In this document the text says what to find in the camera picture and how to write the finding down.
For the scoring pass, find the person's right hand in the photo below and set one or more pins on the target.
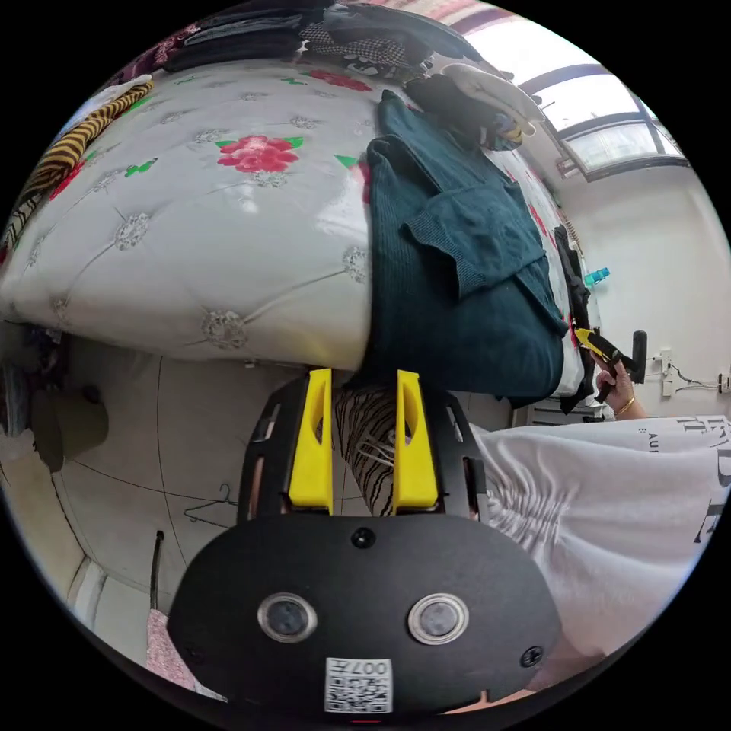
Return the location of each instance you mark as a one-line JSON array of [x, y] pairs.
[[610, 385]]

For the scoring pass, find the yellow brown striped garment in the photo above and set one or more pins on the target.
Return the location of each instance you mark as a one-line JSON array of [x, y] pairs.
[[74, 145]]

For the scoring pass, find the teal bottle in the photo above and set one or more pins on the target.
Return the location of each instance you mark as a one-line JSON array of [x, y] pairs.
[[598, 277]]

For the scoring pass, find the person's body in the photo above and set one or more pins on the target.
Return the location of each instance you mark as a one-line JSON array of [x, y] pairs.
[[599, 514]]

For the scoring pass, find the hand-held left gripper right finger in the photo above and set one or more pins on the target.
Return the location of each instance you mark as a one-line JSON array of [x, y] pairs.
[[414, 457]]

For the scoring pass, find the pile of clothes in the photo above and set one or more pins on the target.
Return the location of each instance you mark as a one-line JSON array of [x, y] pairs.
[[365, 40]]

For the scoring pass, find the pink cloth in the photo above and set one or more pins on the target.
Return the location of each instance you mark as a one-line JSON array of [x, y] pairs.
[[165, 651]]

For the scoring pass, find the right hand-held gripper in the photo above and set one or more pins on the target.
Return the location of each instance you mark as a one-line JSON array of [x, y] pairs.
[[622, 365]]

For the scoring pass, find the bed with white floral quilt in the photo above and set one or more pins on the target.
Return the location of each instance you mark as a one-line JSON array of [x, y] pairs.
[[200, 228]]

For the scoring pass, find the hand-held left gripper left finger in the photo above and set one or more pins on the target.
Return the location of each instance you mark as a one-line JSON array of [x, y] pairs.
[[311, 457]]

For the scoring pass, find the dark green long sleeve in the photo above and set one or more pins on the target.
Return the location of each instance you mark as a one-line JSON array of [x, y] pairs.
[[457, 325]]

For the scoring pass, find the window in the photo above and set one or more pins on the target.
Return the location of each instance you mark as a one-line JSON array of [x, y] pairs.
[[617, 143]]

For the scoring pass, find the person's right forearm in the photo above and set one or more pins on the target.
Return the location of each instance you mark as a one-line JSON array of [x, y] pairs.
[[629, 406]]

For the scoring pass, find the white power strip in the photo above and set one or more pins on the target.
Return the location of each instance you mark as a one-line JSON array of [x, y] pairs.
[[666, 371]]

